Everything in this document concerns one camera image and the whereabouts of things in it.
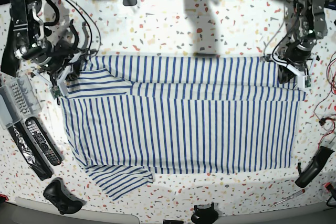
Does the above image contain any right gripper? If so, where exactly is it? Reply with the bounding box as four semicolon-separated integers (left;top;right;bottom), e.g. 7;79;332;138
34;40;88;93

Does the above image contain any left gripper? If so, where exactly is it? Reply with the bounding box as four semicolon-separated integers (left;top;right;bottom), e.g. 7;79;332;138
264;41;315;88

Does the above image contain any blue white striped t-shirt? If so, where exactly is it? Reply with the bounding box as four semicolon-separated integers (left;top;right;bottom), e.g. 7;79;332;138
60;56;306;200

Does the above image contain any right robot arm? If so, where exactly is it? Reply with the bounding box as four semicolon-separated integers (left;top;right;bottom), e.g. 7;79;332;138
1;0;90;97

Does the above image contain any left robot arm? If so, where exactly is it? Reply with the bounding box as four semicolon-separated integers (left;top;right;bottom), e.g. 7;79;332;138
265;0;328;89

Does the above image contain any black cylindrical sleeve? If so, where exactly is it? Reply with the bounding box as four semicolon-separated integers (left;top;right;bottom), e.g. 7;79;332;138
1;20;19;77

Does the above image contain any clear plastic bit case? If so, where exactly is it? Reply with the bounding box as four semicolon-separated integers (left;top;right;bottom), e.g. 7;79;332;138
1;74;41;129

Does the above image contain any black tv remote control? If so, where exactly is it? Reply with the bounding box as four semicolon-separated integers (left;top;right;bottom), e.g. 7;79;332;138
25;116;62;166

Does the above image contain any black foil wrapped bar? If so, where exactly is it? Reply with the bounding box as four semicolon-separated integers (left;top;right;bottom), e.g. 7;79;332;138
8;122;53;181

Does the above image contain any black handheld grip device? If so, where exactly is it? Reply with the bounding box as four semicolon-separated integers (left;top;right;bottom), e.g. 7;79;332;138
295;146;334;188

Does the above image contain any black game controller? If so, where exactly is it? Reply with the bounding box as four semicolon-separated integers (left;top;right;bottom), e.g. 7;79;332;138
43;178;83;215

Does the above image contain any red black connector block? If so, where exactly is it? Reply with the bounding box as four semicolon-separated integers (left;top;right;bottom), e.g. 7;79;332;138
325;183;333;191

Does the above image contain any small tester screwdriver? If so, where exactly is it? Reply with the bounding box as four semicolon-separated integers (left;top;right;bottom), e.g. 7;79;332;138
274;189;306;206

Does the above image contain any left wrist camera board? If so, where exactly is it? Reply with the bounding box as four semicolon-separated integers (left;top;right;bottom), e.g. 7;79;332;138
303;75;311;88

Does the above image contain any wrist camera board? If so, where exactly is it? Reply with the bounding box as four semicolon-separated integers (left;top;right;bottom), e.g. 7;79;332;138
50;86;62;99
303;75;311;88

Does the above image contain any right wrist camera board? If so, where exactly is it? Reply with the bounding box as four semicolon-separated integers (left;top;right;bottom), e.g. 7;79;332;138
50;86;62;99

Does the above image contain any red black wire bundle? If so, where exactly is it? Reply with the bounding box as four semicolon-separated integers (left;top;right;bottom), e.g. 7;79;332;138
313;52;336;146

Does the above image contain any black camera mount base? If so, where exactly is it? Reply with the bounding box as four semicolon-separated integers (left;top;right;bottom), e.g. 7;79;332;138
191;202;219;224

